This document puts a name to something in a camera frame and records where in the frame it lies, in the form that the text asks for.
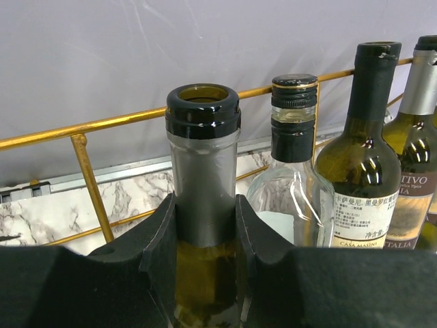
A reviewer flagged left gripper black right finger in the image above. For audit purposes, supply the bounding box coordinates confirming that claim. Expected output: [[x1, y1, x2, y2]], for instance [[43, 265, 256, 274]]
[[236, 195, 436, 327]]

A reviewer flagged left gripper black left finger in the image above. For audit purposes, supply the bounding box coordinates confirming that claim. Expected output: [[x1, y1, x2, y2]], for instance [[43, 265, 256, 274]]
[[1, 194, 177, 327]]

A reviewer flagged clear square glass bottle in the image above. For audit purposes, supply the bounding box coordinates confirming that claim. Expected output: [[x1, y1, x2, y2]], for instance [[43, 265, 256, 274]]
[[246, 74, 335, 247]]

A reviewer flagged green wine bottle white label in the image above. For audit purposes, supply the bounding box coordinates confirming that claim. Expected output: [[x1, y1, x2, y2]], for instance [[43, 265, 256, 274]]
[[315, 41, 401, 249]]

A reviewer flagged green wine bottle brown label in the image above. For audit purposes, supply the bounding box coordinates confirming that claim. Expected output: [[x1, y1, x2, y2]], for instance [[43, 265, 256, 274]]
[[383, 35, 436, 250]]

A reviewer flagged aluminium extrusion rail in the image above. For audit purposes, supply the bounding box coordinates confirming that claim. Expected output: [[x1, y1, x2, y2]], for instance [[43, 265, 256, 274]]
[[1, 137, 270, 203]]

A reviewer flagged gold wire wine rack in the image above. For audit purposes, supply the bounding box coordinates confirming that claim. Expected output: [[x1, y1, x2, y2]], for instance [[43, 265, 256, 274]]
[[0, 56, 416, 247]]

